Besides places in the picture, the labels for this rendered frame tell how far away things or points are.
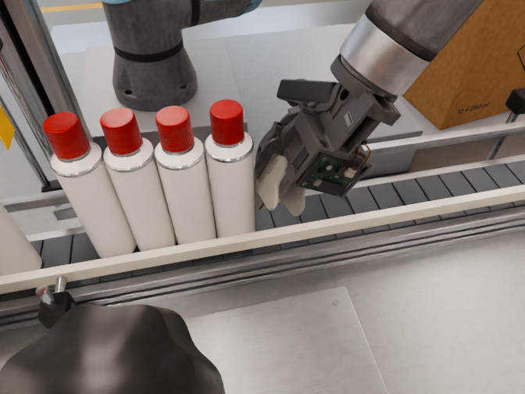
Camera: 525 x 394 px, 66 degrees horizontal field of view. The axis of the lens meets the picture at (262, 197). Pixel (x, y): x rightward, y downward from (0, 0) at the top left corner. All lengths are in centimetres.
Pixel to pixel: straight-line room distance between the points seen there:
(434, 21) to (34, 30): 39
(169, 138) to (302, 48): 69
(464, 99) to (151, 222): 57
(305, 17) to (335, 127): 82
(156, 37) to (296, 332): 48
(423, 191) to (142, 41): 48
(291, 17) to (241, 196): 81
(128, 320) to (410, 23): 30
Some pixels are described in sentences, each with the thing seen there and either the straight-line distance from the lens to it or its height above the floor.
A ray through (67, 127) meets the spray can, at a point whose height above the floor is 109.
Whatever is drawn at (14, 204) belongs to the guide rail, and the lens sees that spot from 56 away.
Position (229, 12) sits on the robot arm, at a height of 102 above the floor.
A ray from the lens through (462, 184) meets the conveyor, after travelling 68.
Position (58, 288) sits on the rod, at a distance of 52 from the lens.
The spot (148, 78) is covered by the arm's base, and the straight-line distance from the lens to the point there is 72.
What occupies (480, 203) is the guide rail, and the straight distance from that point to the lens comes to 62.
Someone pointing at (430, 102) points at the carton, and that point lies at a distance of 82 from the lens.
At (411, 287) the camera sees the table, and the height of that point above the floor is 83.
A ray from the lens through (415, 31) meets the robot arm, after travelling 37.
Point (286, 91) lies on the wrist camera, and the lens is 50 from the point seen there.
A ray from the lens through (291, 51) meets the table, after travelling 104.
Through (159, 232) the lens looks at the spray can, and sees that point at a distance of 50.
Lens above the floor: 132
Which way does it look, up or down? 48 degrees down
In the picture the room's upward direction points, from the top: straight up
